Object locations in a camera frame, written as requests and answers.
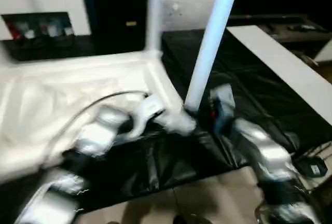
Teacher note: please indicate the white plastic table top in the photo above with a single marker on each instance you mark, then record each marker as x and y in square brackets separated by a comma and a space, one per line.
[77, 78]

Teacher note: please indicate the white storage box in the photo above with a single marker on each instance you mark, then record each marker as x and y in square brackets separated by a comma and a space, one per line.
[324, 51]

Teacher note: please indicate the small brown label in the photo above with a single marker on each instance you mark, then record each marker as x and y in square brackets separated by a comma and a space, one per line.
[131, 23]

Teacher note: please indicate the dark robot foot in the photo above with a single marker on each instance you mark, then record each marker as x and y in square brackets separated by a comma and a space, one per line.
[179, 220]

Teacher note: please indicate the dark low tv bench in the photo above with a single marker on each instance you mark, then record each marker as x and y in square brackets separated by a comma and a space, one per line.
[285, 37]

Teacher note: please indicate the grey cushion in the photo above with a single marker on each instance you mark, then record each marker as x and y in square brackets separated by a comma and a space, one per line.
[186, 8]

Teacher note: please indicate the black remote control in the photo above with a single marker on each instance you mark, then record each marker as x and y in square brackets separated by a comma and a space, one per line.
[302, 27]

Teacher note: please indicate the black couch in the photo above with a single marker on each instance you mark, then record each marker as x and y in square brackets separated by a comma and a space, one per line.
[116, 1]

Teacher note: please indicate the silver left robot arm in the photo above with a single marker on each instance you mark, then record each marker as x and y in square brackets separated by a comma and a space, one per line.
[93, 136]

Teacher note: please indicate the black round floor device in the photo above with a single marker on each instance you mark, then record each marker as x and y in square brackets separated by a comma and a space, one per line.
[312, 168]

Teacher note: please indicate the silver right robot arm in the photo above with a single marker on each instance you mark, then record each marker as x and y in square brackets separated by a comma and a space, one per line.
[267, 151]

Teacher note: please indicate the white plastic table leg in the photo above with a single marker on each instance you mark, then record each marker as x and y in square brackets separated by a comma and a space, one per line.
[155, 14]
[212, 40]

